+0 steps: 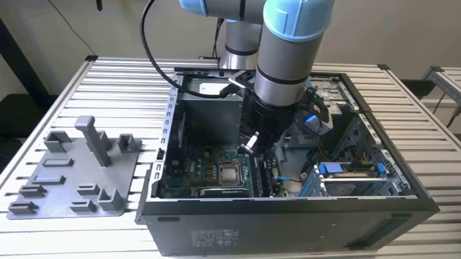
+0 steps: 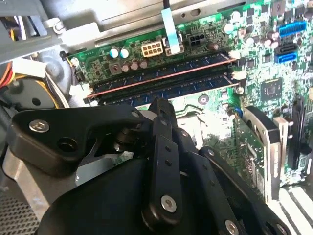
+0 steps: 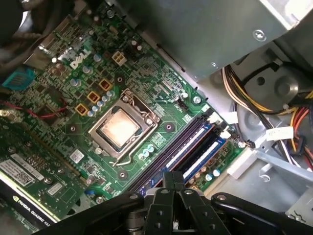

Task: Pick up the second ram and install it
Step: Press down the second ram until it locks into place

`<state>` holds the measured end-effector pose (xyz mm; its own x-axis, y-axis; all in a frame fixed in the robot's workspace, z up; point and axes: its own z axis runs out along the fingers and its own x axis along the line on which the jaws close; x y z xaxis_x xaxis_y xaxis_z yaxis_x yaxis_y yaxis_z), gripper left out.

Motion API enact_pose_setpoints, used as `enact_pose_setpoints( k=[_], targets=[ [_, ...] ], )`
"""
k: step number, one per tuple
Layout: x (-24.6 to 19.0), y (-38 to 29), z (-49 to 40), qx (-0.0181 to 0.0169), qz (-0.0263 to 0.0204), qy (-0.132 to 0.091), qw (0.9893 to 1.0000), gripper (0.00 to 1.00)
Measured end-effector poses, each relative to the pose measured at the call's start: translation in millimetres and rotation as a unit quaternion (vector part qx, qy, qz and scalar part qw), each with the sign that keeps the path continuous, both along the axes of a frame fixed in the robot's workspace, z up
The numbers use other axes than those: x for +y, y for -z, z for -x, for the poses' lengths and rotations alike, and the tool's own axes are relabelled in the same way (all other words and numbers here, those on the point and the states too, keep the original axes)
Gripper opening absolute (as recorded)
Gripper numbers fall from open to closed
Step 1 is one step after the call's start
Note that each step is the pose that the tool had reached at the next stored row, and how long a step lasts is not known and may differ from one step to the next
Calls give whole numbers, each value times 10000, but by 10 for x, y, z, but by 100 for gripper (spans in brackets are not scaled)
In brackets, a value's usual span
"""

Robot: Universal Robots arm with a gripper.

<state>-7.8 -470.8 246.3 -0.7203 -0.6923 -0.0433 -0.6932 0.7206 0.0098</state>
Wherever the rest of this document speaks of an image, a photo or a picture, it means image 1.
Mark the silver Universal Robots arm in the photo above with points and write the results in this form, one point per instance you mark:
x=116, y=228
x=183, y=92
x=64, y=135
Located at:
x=287, y=54

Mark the grey metal drive cage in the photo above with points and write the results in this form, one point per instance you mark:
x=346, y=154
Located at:
x=302, y=140

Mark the grey power supply unit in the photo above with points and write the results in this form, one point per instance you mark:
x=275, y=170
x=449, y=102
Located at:
x=213, y=118

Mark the black CPU socket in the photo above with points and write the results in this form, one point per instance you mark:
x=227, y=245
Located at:
x=230, y=163

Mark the silver CPU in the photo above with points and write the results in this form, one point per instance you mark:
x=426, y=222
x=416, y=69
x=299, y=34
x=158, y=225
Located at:
x=230, y=174

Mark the green motherboard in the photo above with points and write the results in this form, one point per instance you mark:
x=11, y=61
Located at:
x=207, y=159

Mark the black graphics card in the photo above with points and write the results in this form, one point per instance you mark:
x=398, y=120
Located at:
x=223, y=192

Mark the hard disk in blue carrier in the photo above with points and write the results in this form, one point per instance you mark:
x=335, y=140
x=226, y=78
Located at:
x=345, y=175

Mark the black open PC case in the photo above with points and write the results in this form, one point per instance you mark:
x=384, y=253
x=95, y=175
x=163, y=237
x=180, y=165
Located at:
x=251, y=229

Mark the black table corner cap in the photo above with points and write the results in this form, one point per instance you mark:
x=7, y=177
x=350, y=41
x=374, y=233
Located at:
x=91, y=57
x=437, y=68
x=382, y=67

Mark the black box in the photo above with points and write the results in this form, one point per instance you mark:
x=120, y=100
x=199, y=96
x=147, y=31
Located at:
x=417, y=87

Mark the adjacent aluminium table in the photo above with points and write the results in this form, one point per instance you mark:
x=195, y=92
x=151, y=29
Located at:
x=446, y=81

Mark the grey plastic parts rack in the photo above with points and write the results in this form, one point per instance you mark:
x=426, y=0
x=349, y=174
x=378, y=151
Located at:
x=72, y=172

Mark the small black hanging object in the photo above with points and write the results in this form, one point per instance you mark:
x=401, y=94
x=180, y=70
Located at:
x=99, y=5

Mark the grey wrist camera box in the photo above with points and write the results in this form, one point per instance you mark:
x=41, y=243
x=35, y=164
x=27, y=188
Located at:
x=318, y=125

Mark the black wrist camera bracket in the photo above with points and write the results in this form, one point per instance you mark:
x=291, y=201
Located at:
x=241, y=81

